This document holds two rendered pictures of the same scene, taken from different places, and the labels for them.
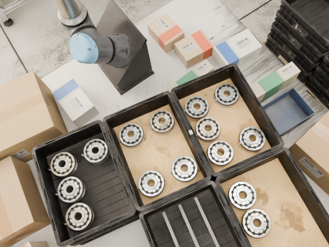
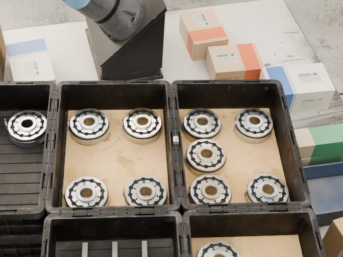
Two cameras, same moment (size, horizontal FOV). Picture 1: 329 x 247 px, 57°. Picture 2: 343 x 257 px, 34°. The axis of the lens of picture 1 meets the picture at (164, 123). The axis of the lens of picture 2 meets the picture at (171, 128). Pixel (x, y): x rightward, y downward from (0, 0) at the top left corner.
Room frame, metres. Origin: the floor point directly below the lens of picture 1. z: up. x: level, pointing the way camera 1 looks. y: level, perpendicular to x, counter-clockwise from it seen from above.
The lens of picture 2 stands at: (-0.47, -0.15, 2.01)
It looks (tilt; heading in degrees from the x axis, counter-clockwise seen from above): 51 degrees down; 5
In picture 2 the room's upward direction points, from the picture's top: 5 degrees clockwise
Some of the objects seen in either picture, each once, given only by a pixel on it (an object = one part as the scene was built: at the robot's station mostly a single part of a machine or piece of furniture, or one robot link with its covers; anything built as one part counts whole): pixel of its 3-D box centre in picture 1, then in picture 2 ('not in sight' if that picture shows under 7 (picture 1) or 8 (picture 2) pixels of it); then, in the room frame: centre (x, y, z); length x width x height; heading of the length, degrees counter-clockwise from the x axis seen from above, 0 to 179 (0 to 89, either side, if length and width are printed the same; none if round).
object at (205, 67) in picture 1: (191, 80); not in sight; (0.69, -0.17, 0.73); 0.24 x 0.06 x 0.06; 117
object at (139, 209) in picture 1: (154, 147); (114, 143); (0.34, 0.06, 0.92); 0.40 x 0.30 x 0.02; 12
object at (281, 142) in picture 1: (224, 116); (235, 140); (0.41, -0.24, 0.92); 0.40 x 0.30 x 0.02; 12
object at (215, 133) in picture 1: (207, 128); (206, 154); (0.39, -0.17, 0.86); 0.10 x 0.10 x 0.01
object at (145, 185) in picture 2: (184, 168); (146, 191); (0.25, -0.04, 0.86); 0.05 x 0.05 x 0.01
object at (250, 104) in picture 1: (223, 121); (233, 153); (0.41, -0.24, 0.87); 0.40 x 0.30 x 0.11; 12
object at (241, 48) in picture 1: (236, 52); (294, 88); (0.79, -0.42, 0.75); 0.20 x 0.12 x 0.09; 109
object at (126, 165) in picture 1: (155, 151); (114, 155); (0.34, 0.06, 0.87); 0.40 x 0.30 x 0.11; 12
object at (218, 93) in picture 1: (226, 93); (254, 122); (0.53, -0.29, 0.86); 0.10 x 0.10 x 0.01
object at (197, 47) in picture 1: (194, 49); (234, 66); (0.86, -0.22, 0.74); 0.16 x 0.12 x 0.07; 109
